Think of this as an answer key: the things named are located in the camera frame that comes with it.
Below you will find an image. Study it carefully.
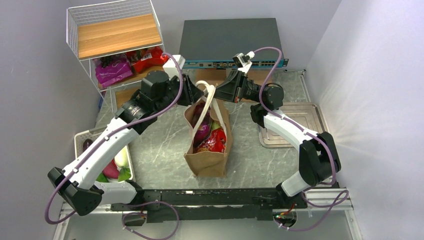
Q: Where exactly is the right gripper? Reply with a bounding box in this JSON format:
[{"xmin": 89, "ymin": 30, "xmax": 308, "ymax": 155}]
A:
[{"xmin": 207, "ymin": 70, "xmax": 264, "ymax": 104}]

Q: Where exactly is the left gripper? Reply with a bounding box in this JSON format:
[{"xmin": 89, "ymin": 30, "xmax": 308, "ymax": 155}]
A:
[{"xmin": 154, "ymin": 73, "xmax": 204, "ymax": 113}]

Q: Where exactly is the brown burlap grocery bag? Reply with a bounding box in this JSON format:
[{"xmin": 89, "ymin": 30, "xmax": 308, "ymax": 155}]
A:
[{"xmin": 184, "ymin": 80, "xmax": 233, "ymax": 178}]

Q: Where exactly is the purple snack bag shelf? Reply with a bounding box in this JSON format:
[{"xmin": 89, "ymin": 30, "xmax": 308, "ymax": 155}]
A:
[
  {"xmin": 95, "ymin": 56, "xmax": 134, "ymax": 88},
  {"xmin": 191, "ymin": 102, "xmax": 211, "ymax": 148}
]

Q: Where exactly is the red candy bag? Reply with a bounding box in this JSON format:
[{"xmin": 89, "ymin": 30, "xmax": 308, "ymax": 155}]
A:
[{"xmin": 193, "ymin": 127, "xmax": 227, "ymax": 153}]

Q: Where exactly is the green lettuce toy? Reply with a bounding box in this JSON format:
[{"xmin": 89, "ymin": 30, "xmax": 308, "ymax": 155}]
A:
[{"xmin": 117, "ymin": 167, "xmax": 132, "ymax": 182}]

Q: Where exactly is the green cabbage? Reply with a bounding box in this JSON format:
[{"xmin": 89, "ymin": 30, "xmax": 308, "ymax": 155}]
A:
[{"xmin": 210, "ymin": 121, "xmax": 221, "ymax": 131}]

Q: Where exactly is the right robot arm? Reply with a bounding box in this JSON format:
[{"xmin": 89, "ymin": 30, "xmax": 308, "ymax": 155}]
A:
[{"xmin": 214, "ymin": 70, "xmax": 341, "ymax": 208}]

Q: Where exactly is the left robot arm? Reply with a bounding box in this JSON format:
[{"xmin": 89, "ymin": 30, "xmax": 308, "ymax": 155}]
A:
[{"xmin": 47, "ymin": 70, "xmax": 204, "ymax": 216}]

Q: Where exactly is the red snack bag upper shelf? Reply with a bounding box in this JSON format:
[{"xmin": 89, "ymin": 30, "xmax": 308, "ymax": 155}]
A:
[{"xmin": 125, "ymin": 46, "xmax": 169, "ymax": 74}]

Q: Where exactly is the wooden board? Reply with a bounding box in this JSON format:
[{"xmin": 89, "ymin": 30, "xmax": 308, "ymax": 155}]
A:
[{"xmin": 192, "ymin": 69, "xmax": 269, "ymax": 85}]

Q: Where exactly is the metal tray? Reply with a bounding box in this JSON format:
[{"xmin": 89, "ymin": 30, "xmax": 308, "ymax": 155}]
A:
[{"xmin": 258, "ymin": 102, "xmax": 328, "ymax": 148}]

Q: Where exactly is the white daikon vegetable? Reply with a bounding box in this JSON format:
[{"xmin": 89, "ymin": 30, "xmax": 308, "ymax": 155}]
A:
[{"xmin": 114, "ymin": 147, "xmax": 129, "ymax": 168}]

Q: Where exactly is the pink sweet potato toy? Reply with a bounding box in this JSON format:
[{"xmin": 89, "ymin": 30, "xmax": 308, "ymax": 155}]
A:
[{"xmin": 102, "ymin": 162, "xmax": 120, "ymax": 179}]

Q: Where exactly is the purple eggplant toy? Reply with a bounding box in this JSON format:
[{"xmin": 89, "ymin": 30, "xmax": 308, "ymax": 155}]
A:
[{"xmin": 82, "ymin": 138, "xmax": 93, "ymax": 152}]

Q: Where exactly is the white perforated basket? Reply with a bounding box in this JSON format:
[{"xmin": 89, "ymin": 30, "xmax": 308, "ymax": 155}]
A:
[{"xmin": 74, "ymin": 127, "xmax": 136, "ymax": 183}]

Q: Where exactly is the dark network switch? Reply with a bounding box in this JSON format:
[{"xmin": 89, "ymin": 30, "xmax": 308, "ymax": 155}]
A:
[{"xmin": 179, "ymin": 18, "xmax": 282, "ymax": 69}]

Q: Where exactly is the white wire shelf rack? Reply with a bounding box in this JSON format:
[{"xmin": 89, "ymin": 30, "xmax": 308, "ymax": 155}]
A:
[{"xmin": 66, "ymin": 0, "xmax": 165, "ymax": 111}]

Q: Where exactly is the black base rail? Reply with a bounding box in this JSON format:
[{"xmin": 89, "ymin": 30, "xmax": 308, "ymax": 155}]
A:
[{"xmin": 110, "ymin": 187, "xmax": 307, "ymax": 223}]

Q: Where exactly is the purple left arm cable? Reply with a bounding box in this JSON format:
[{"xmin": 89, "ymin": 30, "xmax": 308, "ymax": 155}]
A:
[{"xmin": 43, "ymin": 51, "xmax": 185, "ymax": 225}]

